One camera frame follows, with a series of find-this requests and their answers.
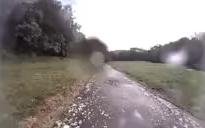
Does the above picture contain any brown dirt verge strip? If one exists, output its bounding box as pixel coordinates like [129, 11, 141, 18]
[21, 78, 94, 128]

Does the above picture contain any wood of dark trees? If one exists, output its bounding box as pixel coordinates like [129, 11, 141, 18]
[0, 0, 110, 63]

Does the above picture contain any wet dark asphalt path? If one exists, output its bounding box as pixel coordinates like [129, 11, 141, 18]
[54, 63, 205, 128]

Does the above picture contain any distant row of trees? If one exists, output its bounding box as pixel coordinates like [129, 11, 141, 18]
[108, 30, 205, 73]

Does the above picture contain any grass field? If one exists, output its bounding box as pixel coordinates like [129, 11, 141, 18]
[0, 54, 106, 128]
[108, 60, 205, 128]

